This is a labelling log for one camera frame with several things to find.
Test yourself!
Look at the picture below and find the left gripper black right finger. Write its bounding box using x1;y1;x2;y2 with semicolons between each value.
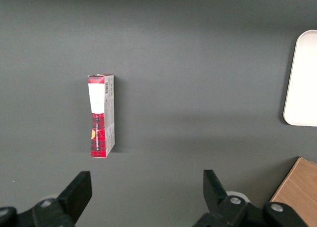
192;169;308;227

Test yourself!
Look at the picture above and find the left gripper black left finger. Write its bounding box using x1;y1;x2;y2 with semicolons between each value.
0;171;93;227

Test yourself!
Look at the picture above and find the red plaid cardboard box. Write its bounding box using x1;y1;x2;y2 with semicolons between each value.
87;74;115;159

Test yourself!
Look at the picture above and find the brown wooden board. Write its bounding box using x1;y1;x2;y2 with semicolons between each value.
269;157;317;227

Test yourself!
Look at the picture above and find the white plastic tray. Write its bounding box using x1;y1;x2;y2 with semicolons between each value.
282;30;317;127

